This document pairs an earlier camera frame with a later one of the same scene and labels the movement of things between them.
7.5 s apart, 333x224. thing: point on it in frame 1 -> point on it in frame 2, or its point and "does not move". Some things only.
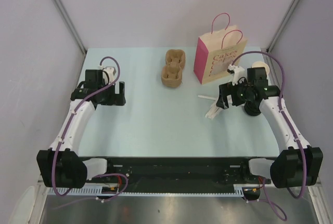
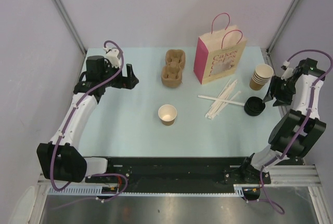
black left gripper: x=116 y=99 -> x=128 y=82
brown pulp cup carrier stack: x=171 y=73 does not move
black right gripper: x=227 y=89 -> x=282 y=100
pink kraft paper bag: x=215 y=52 does not move
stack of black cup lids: x=252 y=107 does not move
